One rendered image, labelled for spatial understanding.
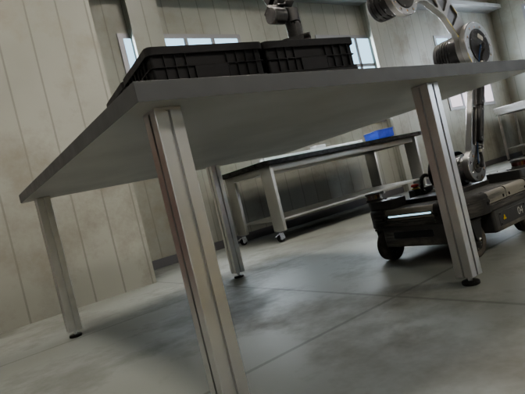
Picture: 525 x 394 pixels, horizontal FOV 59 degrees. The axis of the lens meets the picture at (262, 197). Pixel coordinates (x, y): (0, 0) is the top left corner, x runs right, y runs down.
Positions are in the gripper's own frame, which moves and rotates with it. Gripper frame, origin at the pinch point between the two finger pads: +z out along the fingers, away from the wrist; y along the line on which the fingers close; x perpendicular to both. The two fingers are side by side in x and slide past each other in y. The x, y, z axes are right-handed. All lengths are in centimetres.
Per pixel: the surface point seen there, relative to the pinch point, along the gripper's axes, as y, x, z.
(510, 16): 361, 689, -151
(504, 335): 30, -60, 87
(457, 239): 34, -17, 72
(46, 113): -169, 109, -42
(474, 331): 25, -54, 87
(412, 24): 170, 547, -147
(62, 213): -172, 106, 24
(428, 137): 33, -16, 38
